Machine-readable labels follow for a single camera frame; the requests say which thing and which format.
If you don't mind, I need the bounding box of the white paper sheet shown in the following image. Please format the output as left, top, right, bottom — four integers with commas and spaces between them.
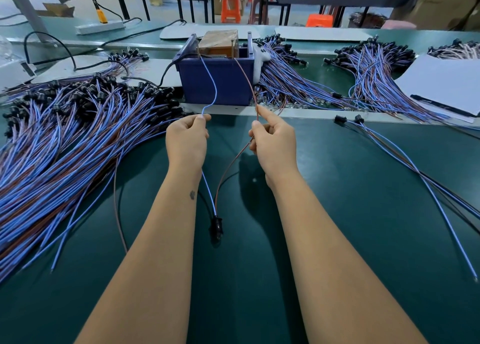
393, 54, 480, 118

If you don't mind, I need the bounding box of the white flat mat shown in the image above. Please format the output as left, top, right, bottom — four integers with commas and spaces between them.
159, 23, 275, 40
30, 54, 181, 88
275, 27, 374, 43

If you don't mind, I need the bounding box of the orange plastic stool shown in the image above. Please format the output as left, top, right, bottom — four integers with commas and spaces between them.
305, 14, 335, 28
220, 0, 243, 24

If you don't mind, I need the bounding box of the loose grey wire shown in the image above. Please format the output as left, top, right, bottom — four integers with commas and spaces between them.
112, 156, 129, 255

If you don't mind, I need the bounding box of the pile of wired lamps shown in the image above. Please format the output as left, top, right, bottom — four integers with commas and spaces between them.
0, 74, 189, 285

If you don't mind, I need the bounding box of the open cardboard box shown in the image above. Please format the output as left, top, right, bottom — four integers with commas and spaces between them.
41, 3, 75, 19

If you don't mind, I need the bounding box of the pink plastic stool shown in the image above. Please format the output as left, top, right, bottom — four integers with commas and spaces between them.
381, 20, 418, 31

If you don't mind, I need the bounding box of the stack of large cardboard boxes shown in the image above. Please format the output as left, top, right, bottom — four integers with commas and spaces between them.
401, 0, 480, 31

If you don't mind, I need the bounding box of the person's left hand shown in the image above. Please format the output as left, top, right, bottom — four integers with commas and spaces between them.
165, 114, 213, 176

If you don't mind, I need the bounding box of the person's right forearm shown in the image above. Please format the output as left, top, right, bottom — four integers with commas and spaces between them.
266, 183, 429, 344

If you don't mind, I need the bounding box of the blue brown plug cable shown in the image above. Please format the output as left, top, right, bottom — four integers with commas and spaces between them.
353, 114, 480, 225
196, 54, 260, 245
333, 114, 480, 283

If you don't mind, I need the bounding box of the grey metal pole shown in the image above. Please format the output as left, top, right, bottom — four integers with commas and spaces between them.
0, 0, 48, 34

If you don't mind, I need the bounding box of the white power strip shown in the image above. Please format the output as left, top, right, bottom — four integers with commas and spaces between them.
75, 19, 126, 35

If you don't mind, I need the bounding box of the blue plastic tester box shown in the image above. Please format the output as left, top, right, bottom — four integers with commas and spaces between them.
175, 33, 256, 106

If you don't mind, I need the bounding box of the black pen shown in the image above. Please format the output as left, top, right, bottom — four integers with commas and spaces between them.
408, 94, 475, 118

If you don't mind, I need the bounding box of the brown cardboard block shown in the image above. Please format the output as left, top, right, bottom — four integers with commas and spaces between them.
198, 30, 240, 59

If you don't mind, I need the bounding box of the person's left forearm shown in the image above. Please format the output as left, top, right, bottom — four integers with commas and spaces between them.
75, 168, 207, 344

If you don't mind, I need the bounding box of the person's right hand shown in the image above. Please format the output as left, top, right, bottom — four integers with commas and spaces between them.
249, 104, 300, 191

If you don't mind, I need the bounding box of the white plastic device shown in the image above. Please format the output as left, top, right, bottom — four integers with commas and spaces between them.
0, 59, 35, 92

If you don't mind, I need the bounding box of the black power cable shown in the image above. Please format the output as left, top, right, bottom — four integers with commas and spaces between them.
22, 19, 185, 71

